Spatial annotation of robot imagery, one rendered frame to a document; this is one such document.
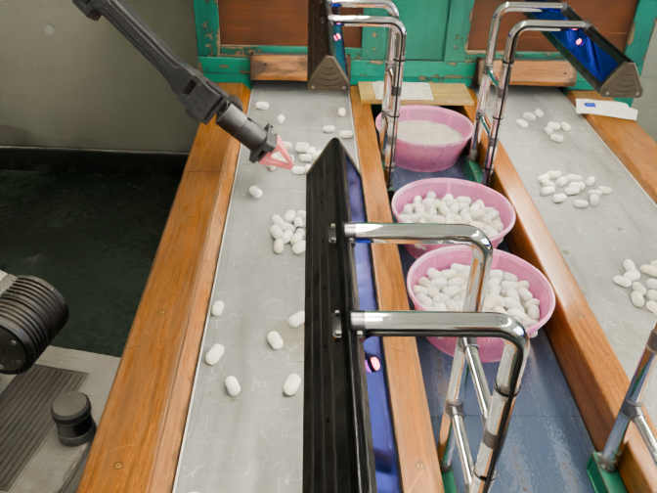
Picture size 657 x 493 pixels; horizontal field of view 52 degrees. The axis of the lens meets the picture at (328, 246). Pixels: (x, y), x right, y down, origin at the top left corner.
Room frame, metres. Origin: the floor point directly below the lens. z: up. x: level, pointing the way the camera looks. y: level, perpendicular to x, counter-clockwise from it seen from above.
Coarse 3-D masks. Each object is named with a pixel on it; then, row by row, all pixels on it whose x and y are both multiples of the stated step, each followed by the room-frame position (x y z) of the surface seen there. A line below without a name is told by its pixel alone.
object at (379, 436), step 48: (336, 144) 0.83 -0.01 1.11; (336, 192) 0.70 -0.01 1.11; (336, 240) 0.60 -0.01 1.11; (336, 288) 0.52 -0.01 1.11; (336, 384) 0.40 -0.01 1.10; (384, 384) 0.43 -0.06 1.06; (336, 432) 0.35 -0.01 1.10; (384, 432) 0.37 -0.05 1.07; (336, 480) 0.31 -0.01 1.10; (384, 480) 0.32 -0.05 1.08
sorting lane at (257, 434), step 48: (288, 96) 1.93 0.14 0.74; (336, 96) 1.94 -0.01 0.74; (240, 192) 1.34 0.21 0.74; (288, 192) 1.35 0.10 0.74; (240, 240) 1.14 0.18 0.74; (240, 288) 0.98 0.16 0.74; (288, 288) 0.99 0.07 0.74; (240, 336) 0.85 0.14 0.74; (288, 336) 0.85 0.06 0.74; (240, 384) 0.74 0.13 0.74; (192, 432) 0.64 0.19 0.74; (240, 432) 0.64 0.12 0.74; (288, 432) 0.65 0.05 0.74; (192, 480) 0.56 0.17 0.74; (240, 480) 0.56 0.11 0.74; (288, 480) 0.57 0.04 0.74
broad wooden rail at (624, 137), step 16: (576, 96) 1.95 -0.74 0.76; (592, 96) 1.96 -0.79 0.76; (592, 128) 1.77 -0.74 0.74; (608, 128) 1.72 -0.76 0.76; (624, 128) 1.72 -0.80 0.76; (640, 128) 1.72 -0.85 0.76; (608, 144) 1.65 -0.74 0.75; (624, 144) 1.62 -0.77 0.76; (640, 144) 1.62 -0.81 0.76; (656, 144) 1.63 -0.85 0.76; (624, 160) 1.55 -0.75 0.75; (640, 160) 1.52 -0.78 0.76; (656, 160) 1.53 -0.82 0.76; (640, 176) 1.45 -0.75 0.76; (656, 176) 1.44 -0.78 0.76; (656, 192) 1.37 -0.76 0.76
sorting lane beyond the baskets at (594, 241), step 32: (512, 96) 2.00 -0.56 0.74; (544, 96) 2.01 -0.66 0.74; (512, 128) 1.75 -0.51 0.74; (544, 128) 1.76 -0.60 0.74; (576, 128) 1.77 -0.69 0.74; (512, 160) 1.55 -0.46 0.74; (544, 160) 1.55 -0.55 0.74; (576, 160) 1.56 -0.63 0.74; (608, 160) 1.57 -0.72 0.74; (640, 192) 1.41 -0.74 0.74; (576, 224) 1.25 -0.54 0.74; (608, 224) 1.25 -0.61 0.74; (640, 224) 1.26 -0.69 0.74; (576, 256) 1.12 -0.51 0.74; (608, 256) 1.13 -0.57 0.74; (640, 256) 1.13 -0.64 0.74; (608, 288) 1.02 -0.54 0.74; (608, 320) 0.93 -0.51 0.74; (640, 320) 0.93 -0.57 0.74; (640, 352) 0.84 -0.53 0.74
